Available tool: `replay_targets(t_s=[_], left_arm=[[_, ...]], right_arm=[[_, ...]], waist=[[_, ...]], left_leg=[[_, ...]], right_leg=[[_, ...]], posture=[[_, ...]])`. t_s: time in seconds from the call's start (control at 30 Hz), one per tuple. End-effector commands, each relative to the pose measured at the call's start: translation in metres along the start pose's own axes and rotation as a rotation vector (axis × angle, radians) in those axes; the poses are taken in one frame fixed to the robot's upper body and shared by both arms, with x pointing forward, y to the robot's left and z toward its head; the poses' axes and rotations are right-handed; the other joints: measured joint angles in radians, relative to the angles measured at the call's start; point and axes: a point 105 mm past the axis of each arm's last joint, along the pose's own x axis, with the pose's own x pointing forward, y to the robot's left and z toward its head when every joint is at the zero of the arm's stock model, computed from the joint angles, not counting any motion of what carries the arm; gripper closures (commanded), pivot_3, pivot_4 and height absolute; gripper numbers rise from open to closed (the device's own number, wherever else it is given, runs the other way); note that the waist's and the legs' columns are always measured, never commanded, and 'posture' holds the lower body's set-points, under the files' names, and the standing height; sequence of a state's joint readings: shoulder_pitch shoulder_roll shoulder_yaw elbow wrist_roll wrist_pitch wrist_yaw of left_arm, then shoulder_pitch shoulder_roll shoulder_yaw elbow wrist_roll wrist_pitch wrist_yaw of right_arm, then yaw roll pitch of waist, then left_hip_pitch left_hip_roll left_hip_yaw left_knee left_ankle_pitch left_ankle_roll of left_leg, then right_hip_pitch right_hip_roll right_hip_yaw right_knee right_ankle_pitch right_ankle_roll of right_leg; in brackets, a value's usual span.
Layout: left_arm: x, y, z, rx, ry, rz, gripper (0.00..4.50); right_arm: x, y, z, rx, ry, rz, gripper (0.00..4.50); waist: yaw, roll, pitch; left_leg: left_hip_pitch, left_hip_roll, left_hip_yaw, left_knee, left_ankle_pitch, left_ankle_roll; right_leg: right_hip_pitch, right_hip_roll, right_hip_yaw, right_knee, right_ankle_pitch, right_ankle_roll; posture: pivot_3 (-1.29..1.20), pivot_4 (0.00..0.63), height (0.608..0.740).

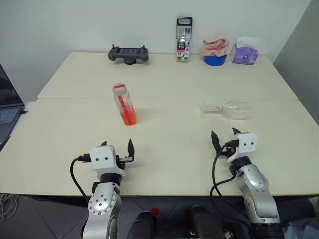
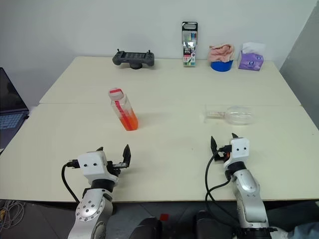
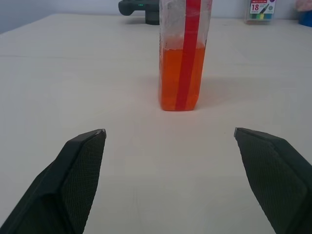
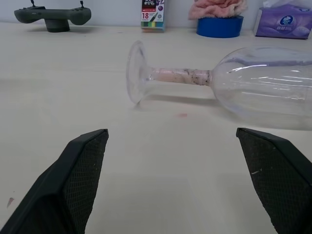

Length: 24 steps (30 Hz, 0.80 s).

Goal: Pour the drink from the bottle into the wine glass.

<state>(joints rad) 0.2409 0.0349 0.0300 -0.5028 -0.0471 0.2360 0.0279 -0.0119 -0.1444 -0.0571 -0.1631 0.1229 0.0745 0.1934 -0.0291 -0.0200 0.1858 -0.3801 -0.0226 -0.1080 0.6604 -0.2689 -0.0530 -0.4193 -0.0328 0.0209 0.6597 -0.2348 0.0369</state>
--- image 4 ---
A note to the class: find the purple tissue pack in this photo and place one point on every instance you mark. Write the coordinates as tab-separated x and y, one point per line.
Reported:
282	23

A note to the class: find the grey handheld remote controller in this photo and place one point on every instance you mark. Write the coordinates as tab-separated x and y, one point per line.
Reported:
53	14

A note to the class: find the clear wine glass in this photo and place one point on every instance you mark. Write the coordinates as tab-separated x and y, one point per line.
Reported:
256	85

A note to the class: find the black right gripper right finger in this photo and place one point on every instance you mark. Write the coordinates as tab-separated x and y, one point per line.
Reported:
280	180

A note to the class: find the marker pen box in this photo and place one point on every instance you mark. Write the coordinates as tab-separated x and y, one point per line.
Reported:
153	17

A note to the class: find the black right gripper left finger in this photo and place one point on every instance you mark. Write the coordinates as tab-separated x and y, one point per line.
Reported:
48	190

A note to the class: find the blue bowl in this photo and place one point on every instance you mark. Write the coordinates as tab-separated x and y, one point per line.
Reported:
219	26

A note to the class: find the pink towel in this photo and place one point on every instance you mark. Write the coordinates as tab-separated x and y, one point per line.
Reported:
217	8

